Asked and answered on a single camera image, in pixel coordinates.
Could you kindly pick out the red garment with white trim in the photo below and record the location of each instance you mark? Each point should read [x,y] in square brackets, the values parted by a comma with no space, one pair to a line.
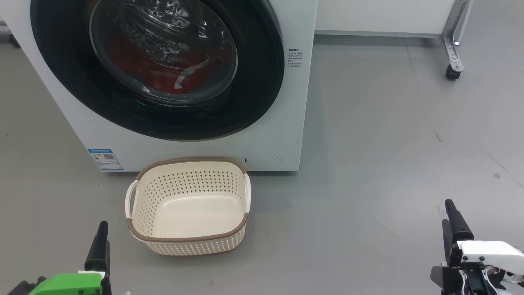
[161,80]

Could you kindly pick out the round drain filter cover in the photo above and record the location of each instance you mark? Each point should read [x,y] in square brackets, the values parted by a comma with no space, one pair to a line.
[264,159]

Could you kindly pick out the white front-load washing machine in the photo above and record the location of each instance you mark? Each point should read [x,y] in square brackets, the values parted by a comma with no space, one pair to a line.
[196,149]

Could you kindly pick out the blue energy label sticker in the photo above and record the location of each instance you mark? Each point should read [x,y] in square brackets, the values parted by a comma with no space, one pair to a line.
[105,159]

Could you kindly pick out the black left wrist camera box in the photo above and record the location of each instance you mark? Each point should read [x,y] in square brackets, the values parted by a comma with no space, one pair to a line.
[26,287]

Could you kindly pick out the black round glass washer door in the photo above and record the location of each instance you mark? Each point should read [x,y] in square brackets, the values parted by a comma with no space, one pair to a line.
[254,82]

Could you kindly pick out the metal partition leg with caster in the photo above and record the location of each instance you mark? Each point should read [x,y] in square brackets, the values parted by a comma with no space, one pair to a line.
[453,45]

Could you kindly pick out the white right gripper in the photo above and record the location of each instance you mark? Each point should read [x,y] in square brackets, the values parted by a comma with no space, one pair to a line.
[491,254]

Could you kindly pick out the cream perforated plastic laundry basket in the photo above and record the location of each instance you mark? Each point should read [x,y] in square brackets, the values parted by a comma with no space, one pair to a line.
[192,213]

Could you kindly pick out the printed warning text label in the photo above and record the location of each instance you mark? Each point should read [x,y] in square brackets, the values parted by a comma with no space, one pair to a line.
[294,57]

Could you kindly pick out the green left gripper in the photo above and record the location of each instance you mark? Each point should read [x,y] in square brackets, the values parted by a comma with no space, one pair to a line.
[69,284]

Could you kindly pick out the white wheeled partition panel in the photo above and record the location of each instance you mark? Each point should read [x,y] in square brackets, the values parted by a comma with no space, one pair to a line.
[12,39]

